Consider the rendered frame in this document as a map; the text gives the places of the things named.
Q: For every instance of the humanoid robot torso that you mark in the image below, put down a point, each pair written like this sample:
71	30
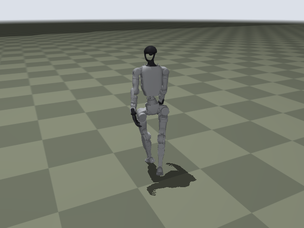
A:
151	85

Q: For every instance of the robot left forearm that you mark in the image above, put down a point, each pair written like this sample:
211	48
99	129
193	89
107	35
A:
133	100

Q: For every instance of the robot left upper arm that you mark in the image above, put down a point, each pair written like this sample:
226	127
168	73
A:
135	81

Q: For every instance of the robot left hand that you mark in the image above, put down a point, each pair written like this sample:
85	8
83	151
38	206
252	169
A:
133	113

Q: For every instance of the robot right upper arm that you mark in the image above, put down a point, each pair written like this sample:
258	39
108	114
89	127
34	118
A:
165	73

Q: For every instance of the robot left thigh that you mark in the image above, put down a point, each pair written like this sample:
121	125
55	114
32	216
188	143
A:
141	114

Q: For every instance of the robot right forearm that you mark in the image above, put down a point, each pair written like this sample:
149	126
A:
162	95

